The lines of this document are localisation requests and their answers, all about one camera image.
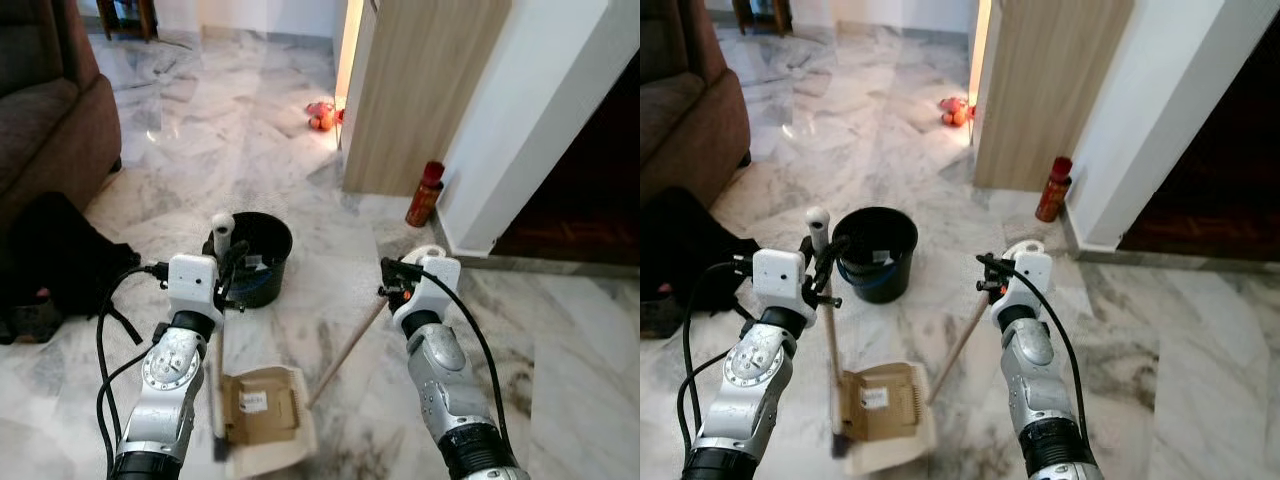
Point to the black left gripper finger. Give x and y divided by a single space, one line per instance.
232 264
805 246
210 246
828 262

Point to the brown cardboard white label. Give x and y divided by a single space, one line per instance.
262 410
880 408

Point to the black plastic bucket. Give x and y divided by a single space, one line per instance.
270 287
885 285

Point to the red spray bottle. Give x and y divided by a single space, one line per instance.
1053 188
425 192

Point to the black fabric bag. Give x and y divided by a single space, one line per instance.
690 255
60 260

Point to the small red toy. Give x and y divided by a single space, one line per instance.
322 116
955 111

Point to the brown fabric sofa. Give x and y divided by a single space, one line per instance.
45 100
690 100

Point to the dark wooden furniture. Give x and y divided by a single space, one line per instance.
125 15
760 12

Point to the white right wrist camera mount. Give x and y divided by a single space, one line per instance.
432 282
1025 275

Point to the light wooden wall panel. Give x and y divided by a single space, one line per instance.
420 90
1050 90

